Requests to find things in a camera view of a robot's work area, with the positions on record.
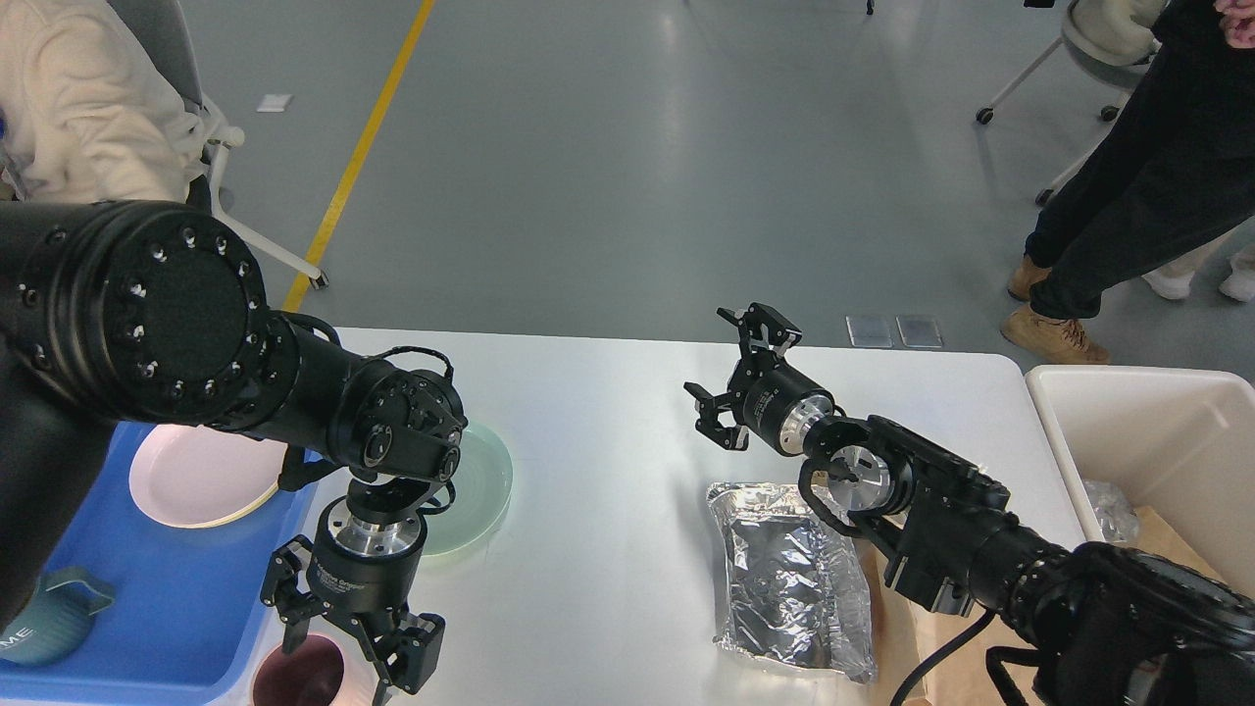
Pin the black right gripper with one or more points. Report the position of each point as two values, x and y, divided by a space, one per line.
780 405

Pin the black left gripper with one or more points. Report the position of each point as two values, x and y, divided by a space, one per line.
363 563

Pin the pink ceramic mug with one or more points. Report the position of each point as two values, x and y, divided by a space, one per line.
322 671

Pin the dark green ceramic mug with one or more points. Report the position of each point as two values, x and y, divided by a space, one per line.
57 617

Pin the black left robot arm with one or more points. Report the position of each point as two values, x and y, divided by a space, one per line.
151 311

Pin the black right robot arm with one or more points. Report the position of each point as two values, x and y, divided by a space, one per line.
1101 624

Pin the left floor socket plate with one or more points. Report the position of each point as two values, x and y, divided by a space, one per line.
869 332

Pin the floor socket plate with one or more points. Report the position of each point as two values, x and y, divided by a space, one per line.
869 332
920 332

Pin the blue plastic tray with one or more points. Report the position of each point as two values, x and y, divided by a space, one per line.
186 611

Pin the right floor socket plate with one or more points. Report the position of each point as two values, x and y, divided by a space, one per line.
920 332

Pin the green ceramic plate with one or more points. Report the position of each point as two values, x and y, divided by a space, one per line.
483 485

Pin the silver foil bag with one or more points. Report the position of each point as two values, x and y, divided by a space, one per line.
795 592

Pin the pink ceramic plate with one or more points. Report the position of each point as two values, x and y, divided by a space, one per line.
200 478

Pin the brown boot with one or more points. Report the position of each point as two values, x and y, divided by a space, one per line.
1024 277
1060 341

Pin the white plastic bin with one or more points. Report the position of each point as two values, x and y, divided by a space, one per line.
1178 441

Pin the person in black clothes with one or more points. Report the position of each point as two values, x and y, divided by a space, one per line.
1174 173

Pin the white office chair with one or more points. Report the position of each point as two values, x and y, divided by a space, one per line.
1110 41

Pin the person in cream sweater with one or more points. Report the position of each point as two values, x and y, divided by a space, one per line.
86 115

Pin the white chair near person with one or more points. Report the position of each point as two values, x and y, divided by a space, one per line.
161 29

